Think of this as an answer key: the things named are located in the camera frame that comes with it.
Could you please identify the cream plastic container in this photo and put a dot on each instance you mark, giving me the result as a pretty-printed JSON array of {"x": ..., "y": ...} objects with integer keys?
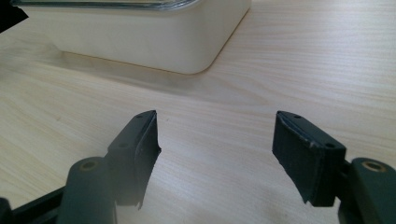
[{"x": 149, "y": 34}]

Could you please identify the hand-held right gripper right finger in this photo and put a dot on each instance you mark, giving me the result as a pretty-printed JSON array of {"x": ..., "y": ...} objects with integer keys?
[{"x": 311, "y": 168}]

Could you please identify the black object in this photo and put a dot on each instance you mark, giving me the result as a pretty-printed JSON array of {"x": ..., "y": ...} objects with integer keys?
[{"x": 9, "y": 15}]

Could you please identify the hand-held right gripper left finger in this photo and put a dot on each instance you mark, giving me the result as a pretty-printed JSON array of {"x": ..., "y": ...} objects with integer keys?
[{"x": 134, "y": 161}]

